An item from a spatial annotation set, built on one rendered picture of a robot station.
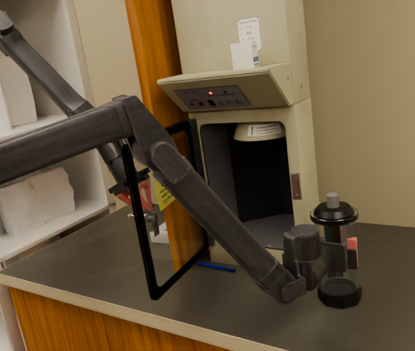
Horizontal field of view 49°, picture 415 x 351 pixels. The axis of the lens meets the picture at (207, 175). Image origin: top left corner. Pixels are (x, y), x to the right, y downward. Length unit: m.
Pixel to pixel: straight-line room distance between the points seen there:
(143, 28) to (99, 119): 0.59
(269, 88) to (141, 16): 0.41
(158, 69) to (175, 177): 0.61
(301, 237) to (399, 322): 0.32
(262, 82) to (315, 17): 0.54
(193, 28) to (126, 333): 0.86
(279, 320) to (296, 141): 0.43
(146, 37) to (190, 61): 0.13
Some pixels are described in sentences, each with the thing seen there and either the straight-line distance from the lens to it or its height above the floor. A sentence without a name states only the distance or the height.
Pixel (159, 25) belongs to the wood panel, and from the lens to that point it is 1.31.
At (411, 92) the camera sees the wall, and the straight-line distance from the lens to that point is 1.50.
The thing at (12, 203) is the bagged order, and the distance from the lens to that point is 2.08.
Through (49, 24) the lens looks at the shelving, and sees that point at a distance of 2.31.
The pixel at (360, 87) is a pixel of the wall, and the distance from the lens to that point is 1.53.
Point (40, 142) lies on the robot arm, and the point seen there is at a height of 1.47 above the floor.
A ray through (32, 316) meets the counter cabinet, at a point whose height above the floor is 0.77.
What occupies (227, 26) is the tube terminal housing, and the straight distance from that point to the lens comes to 1.19.
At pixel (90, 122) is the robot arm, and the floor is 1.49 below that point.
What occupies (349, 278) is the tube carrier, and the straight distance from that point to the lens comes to 1.13.
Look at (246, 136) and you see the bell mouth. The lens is 1.23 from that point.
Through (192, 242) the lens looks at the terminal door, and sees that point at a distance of 1.30.
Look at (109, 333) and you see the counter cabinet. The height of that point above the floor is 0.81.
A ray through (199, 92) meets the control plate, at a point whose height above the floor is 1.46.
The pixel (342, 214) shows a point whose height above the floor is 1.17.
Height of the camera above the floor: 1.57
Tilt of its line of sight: 15 degrees down
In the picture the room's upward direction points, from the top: 8 degrees counter-clockwise
